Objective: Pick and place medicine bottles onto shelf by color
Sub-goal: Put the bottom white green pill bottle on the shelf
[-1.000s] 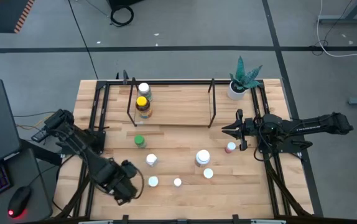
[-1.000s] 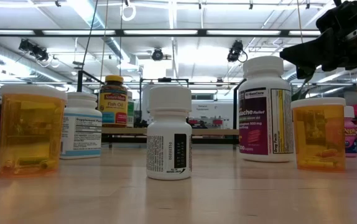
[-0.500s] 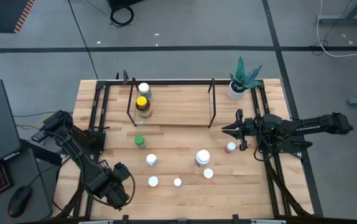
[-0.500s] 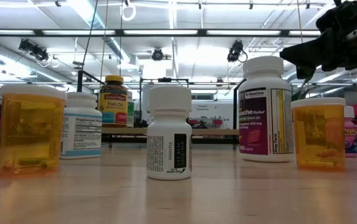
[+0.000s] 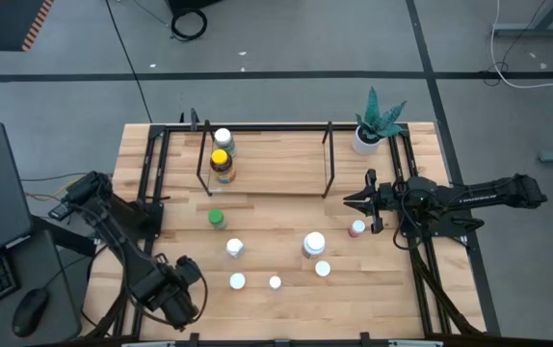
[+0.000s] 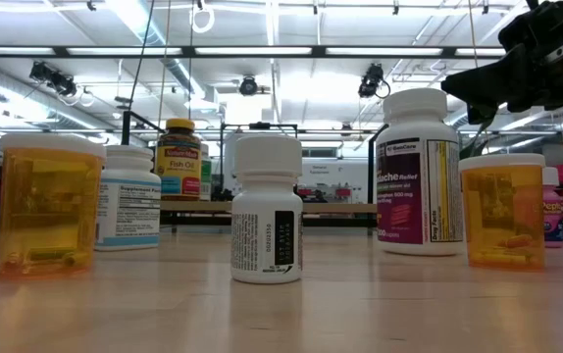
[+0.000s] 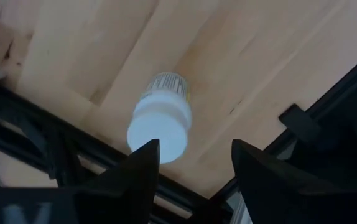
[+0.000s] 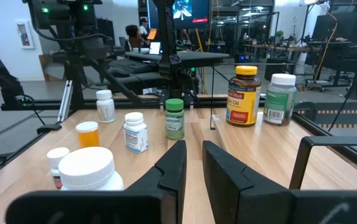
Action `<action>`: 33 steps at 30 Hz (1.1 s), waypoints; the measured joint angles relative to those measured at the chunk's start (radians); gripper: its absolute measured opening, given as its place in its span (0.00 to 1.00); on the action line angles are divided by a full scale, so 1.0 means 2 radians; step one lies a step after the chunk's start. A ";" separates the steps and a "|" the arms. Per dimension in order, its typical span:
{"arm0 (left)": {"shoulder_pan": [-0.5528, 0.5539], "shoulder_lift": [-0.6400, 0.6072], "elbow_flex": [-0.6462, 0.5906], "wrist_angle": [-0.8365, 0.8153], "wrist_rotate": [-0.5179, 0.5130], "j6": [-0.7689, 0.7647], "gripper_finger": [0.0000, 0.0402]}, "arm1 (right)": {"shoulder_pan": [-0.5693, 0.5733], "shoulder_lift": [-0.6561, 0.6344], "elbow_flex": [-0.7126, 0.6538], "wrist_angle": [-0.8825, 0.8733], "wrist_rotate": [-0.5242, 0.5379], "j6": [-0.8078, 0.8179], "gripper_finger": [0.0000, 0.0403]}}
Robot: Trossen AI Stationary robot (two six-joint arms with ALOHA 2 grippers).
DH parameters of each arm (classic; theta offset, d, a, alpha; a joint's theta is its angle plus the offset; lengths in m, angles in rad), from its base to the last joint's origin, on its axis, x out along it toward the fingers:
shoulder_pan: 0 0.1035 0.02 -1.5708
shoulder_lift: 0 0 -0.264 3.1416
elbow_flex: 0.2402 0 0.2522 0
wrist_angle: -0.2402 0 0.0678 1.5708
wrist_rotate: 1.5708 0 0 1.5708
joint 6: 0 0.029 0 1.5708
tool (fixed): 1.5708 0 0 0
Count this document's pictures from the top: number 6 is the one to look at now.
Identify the black overhead crossbar with lights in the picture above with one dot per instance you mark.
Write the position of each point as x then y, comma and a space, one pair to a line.
318, 50

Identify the small white bottle black label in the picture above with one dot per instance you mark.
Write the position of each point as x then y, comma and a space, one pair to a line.
262, 206

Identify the pink bottle white cap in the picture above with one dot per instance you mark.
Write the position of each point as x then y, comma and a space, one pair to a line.
552, 216

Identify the round black overhead camera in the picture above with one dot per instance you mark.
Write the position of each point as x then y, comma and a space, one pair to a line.
248, 85

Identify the black aluminium rig frame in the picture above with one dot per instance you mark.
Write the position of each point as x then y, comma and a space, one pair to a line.
335, 221

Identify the white cap green label bottle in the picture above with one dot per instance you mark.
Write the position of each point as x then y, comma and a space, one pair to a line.
206, 171

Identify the black-framed wooden shelf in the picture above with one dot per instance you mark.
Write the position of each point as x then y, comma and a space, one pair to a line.
335, 208

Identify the large white headache relief bottle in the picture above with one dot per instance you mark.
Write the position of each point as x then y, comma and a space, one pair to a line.
409, 196

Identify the orange pill vial white cap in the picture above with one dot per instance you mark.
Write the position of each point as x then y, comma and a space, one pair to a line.
48, 211
502, 216

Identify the yellow cap fish oil bottle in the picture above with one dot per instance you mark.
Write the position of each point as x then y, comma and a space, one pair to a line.
178, 166

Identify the black ceiling-mounted devices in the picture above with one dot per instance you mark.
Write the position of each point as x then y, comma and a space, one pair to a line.
53, 78

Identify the white supplement bottle blue stripes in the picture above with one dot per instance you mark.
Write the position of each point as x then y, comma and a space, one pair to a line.
129, 206

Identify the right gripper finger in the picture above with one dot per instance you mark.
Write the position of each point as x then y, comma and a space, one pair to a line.
487, 83
482, 113

